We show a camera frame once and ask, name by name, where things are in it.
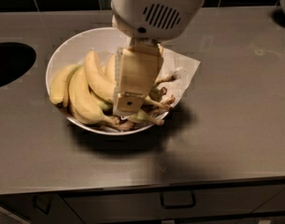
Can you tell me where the white ceramic bowl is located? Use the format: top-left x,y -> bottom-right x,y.
46,27 -> 175,135

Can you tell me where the small green lower banana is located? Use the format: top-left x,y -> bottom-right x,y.
121,109 -> 164,126

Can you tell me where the black drawer handle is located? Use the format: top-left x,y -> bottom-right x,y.
160,190 -> 196,209

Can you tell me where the greenish-tip yellow banana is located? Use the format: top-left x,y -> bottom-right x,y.
105,55 -> 115,83

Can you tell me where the long yellow banana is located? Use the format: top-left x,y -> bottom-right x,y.
84,50 -> 115,104

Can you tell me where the large front yellow banana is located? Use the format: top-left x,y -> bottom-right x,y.
69,66 -> 120,125

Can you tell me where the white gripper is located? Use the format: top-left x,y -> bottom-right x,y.
111,0 -> 205,116

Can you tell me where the dark round sink opening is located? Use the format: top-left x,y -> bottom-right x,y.
0,42 -> 36,87

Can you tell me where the right yellow banana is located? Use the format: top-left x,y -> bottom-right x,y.
153,75 -> 177,88

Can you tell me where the white paper sheet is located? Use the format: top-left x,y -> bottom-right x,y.
157,49 -> 200,107

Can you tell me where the leftmost yellow banana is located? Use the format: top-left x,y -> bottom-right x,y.
50,63 -> 79,107

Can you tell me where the black cabinet door handle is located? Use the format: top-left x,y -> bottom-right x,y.
32,194 -> 52,216

